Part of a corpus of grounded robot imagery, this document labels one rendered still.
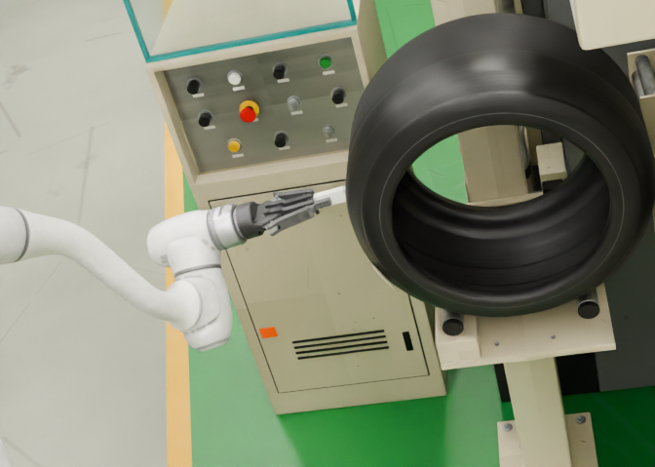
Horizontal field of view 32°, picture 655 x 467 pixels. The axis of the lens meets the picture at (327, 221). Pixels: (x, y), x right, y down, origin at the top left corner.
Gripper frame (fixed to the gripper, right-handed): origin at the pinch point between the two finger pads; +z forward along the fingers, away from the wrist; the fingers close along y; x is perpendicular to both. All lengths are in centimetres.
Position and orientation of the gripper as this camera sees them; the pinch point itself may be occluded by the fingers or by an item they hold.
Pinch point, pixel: (331, 197)
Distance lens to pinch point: 233.4
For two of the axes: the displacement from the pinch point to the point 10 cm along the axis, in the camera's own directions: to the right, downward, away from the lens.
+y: 0.7, -6.0, 8.0
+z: 9.3, -2.6, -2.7
